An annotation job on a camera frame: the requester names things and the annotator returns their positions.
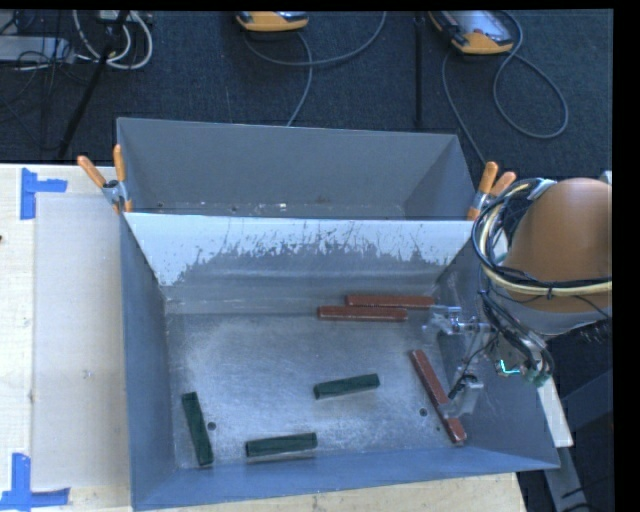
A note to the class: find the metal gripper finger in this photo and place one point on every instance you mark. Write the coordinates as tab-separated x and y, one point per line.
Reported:
465	400
452	322

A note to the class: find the red-brown flat block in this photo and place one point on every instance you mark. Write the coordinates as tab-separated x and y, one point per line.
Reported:
432	385
390	301
362	313

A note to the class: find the dark green flat block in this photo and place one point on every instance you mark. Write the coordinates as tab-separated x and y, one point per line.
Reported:
281	445
346	386
197	430

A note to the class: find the grey metal bin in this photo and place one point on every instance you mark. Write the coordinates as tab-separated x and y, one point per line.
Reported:
280	360

